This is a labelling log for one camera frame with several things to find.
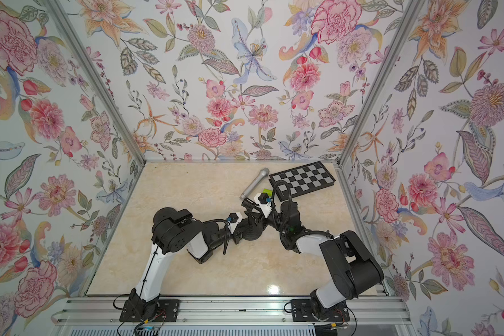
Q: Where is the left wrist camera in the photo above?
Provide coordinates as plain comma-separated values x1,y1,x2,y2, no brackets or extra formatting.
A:
228,212,244,234

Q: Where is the silver microphone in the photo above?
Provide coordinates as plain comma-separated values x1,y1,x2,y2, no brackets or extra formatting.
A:
239,167,270,200

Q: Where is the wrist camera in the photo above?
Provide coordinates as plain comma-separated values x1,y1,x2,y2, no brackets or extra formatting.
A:
228,212,244,234
253,193,272,218

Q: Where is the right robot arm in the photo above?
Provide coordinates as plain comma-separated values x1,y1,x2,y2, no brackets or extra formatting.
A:
234,182,384,321

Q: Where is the black checkered chess box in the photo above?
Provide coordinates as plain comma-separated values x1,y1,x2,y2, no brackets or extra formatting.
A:
269,161,336,201

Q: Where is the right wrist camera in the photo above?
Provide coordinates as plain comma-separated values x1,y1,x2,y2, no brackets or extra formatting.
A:
253,193,272,218

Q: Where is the black stand pole with clip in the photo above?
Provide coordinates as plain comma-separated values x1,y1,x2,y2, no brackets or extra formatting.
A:
242,198,263,228

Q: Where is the black round stand base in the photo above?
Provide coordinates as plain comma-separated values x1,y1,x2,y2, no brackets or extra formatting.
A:
240,218,264,241

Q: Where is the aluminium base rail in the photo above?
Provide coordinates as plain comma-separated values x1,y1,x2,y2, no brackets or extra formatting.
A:
51,296,416,335

